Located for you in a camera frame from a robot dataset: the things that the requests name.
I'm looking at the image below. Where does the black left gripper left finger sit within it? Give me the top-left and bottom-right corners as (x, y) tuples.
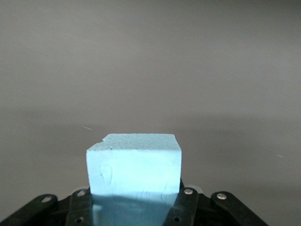
(0, 188), (95, 226)

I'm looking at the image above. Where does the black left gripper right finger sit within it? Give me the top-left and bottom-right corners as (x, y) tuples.
(162, 187), (301, 226)

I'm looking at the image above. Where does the light blue foam block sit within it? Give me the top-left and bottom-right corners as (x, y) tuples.
(86, 133), (183, 226)

